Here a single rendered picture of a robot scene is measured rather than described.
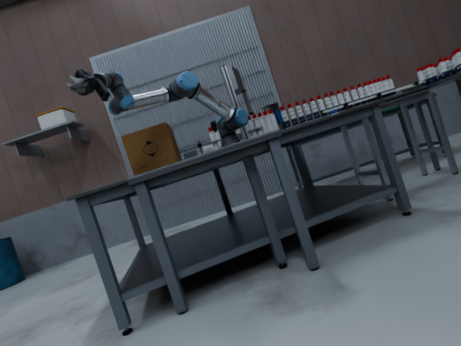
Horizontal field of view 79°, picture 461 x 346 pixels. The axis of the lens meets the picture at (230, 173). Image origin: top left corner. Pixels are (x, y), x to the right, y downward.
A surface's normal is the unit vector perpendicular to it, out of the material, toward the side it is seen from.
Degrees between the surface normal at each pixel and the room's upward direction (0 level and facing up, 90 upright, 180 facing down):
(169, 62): 90
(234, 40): 90
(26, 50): 90
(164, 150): 90
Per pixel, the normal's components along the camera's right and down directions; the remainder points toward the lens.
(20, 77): 0.00, 0.01
